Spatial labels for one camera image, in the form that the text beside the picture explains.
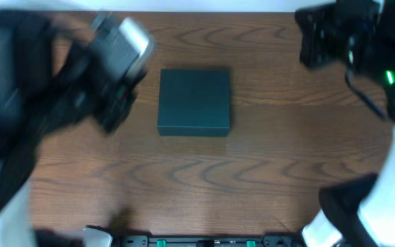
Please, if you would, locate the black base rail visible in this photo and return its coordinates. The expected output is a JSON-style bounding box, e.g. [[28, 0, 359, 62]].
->
[[80, 224, 308, 247]]

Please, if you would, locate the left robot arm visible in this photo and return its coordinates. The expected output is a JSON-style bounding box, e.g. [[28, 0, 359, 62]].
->
[[0, 9, 154, 246]]

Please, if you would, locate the dark green box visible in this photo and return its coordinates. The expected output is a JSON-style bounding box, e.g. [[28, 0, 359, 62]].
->
[[157, 69, 231, 137]]

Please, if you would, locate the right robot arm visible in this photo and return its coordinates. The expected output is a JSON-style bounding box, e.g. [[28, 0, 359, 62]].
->
[[294, 1, 395, 246]]

